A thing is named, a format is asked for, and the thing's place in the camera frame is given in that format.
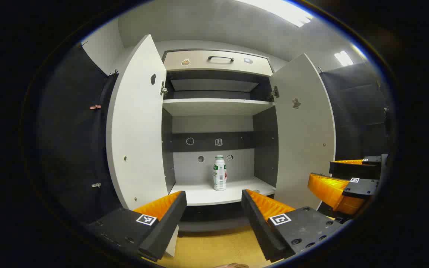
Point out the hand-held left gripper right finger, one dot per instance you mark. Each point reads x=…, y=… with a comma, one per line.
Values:
x=259, y=227

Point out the white bottle with green label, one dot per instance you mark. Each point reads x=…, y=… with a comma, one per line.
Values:
x=220, y=178

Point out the black backdrop cloth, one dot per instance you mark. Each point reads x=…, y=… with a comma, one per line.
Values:
x=69, y=149

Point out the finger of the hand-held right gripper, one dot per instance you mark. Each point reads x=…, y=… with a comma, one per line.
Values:
x=352, y=169
x=326, y=188

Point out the grey and white cabinet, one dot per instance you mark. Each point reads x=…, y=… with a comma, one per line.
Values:
x=214, y=106

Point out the black binder clip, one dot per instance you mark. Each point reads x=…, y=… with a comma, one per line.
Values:
x=113, y=73

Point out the metal door hinge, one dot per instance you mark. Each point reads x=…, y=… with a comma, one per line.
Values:
x=163, y=88
x=275, y=92

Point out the copper clip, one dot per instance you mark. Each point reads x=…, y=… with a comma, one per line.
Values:
x=95, y=107

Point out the beige cabinet drawer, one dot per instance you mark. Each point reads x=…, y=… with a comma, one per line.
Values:
x=199, y=66

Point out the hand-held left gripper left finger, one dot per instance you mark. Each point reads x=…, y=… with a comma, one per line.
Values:
x=166, y=227

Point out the small ceiling light panel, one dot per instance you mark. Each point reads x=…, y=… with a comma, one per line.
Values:
x=344, y=58

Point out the large ceiling light panel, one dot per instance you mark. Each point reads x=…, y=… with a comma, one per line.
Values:
x=277, y=9

